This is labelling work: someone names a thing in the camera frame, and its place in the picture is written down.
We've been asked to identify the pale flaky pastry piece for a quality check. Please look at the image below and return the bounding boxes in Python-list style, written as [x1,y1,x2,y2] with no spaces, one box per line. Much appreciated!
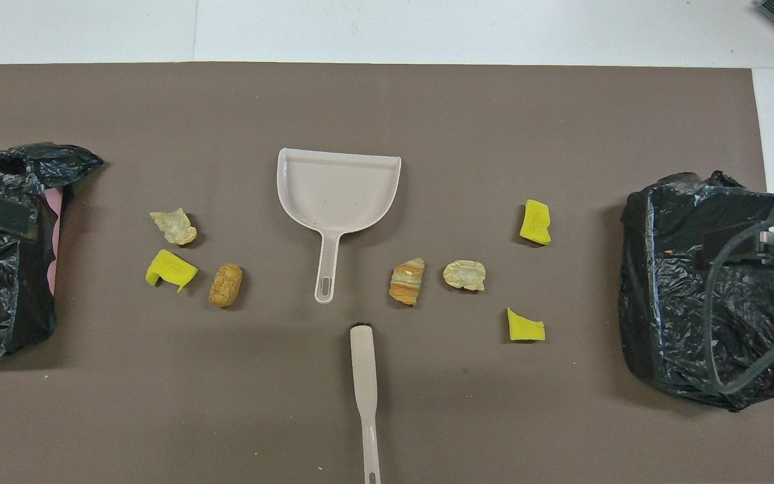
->
[149,208,198,246]
[442,259,487,292]

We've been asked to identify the yellow sponge piece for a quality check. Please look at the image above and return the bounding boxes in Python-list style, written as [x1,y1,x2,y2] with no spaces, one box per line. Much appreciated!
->
[519,199,552,246]
[145,249,200,294]
[507,307,546,342]

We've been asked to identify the brown bread roll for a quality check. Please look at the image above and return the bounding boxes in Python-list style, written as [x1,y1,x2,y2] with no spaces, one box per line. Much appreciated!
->
[208,263,244,309]

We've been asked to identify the striped orange croissant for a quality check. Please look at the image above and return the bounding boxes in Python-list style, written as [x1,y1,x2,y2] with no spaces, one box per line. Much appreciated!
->
[388,257,426,307]

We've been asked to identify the beige plastic dustpan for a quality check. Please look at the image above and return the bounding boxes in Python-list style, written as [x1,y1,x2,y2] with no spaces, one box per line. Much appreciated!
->
[277,148,402,305]

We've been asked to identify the beige hand brush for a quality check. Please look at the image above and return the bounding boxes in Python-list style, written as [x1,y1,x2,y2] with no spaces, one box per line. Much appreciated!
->
[349,321,382,484]

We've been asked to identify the pink plastic bin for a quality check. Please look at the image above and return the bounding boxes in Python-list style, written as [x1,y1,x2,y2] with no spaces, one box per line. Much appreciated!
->
[44,188,65,296]

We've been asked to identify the black bag-covered bin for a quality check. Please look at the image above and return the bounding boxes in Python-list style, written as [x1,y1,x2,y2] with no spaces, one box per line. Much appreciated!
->
[618,170,774,413]

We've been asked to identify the brown table mat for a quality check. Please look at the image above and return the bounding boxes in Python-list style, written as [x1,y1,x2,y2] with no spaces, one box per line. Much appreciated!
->
[0,63,774,484]

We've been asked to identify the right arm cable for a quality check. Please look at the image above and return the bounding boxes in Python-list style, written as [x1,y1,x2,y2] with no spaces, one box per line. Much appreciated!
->
[704,215,774,395]

